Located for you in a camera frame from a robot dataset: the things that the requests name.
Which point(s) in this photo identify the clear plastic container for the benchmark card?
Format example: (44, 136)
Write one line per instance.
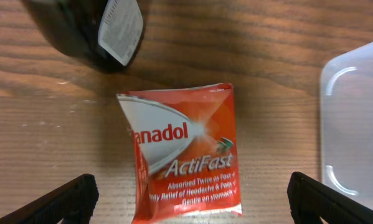
(346, 116)

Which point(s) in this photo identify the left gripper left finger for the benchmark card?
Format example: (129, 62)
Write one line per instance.
(73, 202)

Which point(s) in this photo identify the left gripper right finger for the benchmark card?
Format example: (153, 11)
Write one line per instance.
(313, 202)

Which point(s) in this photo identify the dark syrup bottle white cap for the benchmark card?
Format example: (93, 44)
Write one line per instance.
(102, 34)

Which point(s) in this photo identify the red Panadol ActiFast box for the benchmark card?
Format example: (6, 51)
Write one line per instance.
(185, 151)

